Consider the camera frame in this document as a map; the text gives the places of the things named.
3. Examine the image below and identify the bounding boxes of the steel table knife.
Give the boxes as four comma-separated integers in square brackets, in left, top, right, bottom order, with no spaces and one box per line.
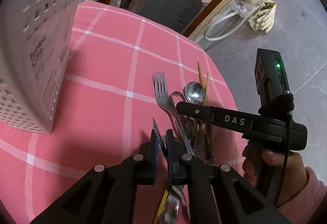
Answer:
[152,117,191,222]

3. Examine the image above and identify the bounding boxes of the wooden chopstick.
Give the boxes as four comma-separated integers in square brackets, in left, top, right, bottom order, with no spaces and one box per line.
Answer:
[197,62,215,165]
[197,72,209,154]

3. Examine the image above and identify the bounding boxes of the gold handled utensil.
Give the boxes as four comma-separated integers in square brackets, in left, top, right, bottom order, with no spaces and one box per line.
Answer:
[152,188,170,224]

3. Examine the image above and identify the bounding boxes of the steel fork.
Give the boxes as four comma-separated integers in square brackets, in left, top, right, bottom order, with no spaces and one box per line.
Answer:
[153,71,198,157]

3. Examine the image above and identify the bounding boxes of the pink sleeve forearm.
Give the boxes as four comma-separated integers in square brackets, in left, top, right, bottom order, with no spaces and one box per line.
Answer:
[279,166,326,223]

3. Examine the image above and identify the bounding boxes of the person's right hand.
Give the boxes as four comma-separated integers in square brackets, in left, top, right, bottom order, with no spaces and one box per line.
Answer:
[242,143,308,207]

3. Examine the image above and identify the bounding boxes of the oval steel spoon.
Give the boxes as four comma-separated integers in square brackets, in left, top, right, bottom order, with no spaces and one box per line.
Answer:
[158,186,181,224]

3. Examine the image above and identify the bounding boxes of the round steel spoon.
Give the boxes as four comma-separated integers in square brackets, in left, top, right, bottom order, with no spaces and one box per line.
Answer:
[183,81,206,138]

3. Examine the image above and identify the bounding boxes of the pink checked tablecloth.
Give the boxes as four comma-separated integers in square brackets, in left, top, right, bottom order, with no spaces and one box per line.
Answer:
[1,2,236,223]

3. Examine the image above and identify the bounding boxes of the cream rubber gloves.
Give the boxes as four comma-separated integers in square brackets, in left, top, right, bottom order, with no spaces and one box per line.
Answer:
[244,0,277,33]

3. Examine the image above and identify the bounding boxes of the dark grey cabinet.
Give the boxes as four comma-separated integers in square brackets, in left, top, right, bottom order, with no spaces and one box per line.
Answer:
[128,0,202,34]

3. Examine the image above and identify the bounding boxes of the white perforated utensil basket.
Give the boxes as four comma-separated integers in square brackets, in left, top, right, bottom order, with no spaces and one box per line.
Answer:
[1,0,79,134]

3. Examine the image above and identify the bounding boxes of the white hose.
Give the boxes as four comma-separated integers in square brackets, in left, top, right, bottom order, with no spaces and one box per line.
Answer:
[203,4,264,42]

